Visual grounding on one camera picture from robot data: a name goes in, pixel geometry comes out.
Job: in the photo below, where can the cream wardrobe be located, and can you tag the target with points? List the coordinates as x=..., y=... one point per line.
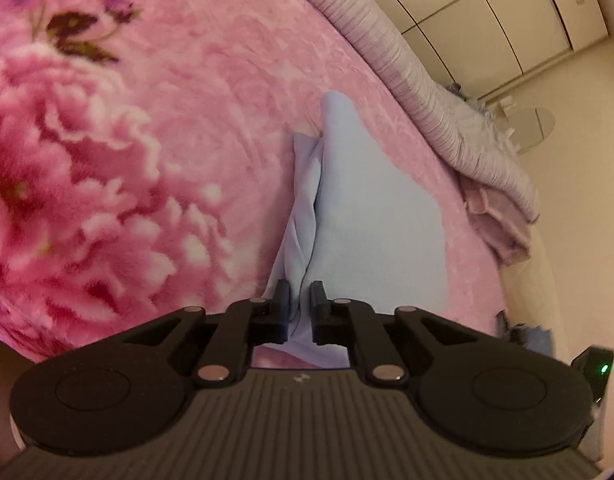
x=487, y=20

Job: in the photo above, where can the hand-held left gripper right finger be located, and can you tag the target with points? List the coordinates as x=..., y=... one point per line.
x=315, y=316

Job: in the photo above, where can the pink floral blanket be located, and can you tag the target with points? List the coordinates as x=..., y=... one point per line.
x=162, y=135

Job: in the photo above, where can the light blue shirt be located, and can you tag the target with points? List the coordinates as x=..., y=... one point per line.
x=377, y=210

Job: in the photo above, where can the pink folded cloth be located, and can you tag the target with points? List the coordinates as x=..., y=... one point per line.
x=502, y=225

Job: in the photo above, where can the white oval object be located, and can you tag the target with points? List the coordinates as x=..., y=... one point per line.
x=532, y=127

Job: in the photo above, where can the striped pale quilt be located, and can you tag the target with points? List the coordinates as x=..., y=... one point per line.
x=437, y=105

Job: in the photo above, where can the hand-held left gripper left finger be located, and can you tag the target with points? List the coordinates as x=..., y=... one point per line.
x=285, y=310

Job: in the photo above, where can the blue object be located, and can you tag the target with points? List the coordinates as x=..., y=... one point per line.
x=534, y=337

